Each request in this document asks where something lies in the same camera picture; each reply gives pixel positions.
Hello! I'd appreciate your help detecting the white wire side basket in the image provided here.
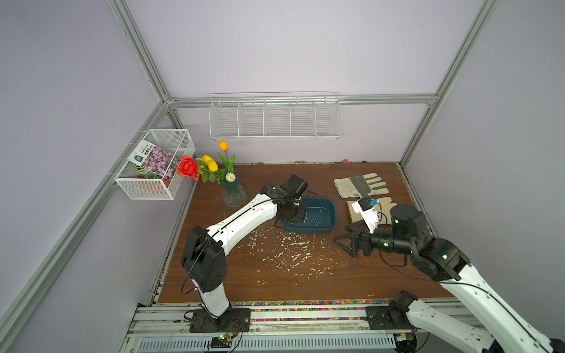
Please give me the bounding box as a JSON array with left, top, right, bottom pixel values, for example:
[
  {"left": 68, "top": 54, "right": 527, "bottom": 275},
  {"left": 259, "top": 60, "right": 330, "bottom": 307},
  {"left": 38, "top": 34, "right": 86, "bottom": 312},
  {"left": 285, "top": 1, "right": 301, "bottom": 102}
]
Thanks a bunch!
[{"left": 114, "top": 129, "right": 196, "bottom": 201}]

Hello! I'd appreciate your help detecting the teal plastic storage box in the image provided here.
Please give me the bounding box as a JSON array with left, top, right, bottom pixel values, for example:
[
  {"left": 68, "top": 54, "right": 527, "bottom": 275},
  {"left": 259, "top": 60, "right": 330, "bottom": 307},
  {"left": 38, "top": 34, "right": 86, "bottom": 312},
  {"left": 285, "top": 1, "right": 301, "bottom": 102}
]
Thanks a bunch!
[{"left": 282, "top": 197, "right": 337, "bottom": 234}]

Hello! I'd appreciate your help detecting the glass flower vase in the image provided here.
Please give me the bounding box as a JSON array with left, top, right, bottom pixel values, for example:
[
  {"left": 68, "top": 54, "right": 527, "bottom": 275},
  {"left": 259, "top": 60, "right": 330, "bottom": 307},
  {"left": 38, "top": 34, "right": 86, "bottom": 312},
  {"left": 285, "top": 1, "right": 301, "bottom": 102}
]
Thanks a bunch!
[{"left": 220, "top": 171, "right": 247, "bottom": 208}]

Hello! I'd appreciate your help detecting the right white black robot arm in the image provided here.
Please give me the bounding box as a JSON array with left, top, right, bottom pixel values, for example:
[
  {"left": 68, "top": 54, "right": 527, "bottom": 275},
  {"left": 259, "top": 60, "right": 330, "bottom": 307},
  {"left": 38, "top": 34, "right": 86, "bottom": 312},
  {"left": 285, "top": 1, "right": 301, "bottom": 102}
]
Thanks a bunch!
[{"left": 333, "top": 199, "right": 564, "bottom": 352}]

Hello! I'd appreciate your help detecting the white grey work glove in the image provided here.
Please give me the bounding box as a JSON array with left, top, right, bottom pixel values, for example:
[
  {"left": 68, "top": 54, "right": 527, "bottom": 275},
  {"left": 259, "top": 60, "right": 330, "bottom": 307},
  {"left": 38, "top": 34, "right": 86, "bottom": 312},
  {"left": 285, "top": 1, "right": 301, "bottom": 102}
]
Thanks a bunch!
[{"left": 333, "top": 173, "right": 389, "bottom": 199}]

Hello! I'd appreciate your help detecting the cream canvas work glove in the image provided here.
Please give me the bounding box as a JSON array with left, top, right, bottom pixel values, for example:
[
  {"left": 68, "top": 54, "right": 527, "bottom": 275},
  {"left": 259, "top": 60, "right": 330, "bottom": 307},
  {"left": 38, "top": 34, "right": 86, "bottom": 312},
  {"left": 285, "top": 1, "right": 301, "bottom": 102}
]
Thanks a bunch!
[{"left": 347, "top": 197, "right": 397, "bottom": 224}]

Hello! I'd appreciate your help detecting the yellow artificial tulips bunch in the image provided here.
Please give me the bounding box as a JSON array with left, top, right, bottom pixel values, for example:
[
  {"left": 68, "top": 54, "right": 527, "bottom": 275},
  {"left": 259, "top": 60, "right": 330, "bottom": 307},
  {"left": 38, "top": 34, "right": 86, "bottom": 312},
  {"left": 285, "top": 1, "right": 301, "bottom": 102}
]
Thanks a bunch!
[{"left": 197, "top": 141, "right": 237, "bottom": 184}]

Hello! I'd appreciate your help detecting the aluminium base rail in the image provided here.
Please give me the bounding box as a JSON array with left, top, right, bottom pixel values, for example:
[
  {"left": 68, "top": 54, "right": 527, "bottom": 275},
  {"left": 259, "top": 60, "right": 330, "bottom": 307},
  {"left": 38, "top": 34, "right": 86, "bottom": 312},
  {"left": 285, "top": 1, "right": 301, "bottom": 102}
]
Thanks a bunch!
[{"left": 118, "top": 301, "right": 509, "bottom": 353}]

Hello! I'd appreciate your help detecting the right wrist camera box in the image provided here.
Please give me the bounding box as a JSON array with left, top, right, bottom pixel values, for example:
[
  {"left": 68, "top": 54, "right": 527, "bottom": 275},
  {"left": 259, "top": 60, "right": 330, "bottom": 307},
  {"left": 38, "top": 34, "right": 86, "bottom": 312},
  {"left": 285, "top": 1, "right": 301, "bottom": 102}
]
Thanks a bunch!
[{"left": 352, "top": 198, "right": 381, "bottom": 234}]

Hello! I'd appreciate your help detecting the red artificial rose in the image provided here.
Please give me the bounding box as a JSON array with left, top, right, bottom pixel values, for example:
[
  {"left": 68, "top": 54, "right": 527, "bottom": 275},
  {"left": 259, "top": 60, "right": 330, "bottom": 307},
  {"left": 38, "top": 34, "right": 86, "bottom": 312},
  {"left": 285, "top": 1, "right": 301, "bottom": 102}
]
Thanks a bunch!
[{"left": 177, "top": 155, "right": 200, "bottom": 182}]

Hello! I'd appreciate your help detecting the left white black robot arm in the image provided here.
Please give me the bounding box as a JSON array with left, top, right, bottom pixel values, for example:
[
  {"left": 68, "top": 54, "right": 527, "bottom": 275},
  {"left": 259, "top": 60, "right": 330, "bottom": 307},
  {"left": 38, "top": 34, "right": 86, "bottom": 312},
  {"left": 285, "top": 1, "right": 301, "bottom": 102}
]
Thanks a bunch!
[{"left": 180, "top": 174, "right": 308, "bottom": 321}]

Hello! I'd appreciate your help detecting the purple flower packet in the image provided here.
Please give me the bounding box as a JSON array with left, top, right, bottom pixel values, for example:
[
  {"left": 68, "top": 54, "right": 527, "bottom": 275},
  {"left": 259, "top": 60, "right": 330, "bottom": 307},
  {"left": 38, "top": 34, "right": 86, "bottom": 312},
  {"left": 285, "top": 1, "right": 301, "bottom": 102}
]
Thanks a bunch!
[{"left": 127, "top": 140, "right": 180, "bottom": 181}]

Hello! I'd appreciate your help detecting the white wire wall shelf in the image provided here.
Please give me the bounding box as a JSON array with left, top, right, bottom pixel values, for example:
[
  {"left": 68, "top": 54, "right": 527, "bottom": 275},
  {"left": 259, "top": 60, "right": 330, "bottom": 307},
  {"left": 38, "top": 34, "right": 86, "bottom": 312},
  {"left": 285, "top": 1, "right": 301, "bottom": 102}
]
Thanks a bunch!
[{"left": 208, "top": 91, "right": 342, "bottom": 141}]

